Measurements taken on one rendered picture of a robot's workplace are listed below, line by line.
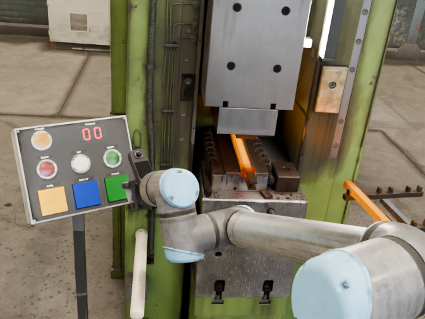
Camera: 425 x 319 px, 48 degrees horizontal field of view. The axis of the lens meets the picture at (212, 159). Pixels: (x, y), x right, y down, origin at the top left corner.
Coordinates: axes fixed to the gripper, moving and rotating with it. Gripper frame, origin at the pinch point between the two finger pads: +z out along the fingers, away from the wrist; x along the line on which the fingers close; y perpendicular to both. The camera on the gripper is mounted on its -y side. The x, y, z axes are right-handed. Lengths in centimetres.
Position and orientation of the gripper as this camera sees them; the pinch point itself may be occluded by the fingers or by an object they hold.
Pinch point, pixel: (128, 183)
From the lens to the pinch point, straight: 143.9
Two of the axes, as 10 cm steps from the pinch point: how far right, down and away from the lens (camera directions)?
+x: 8.6, -1.6, 4.8
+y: 1.8, 9.8, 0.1
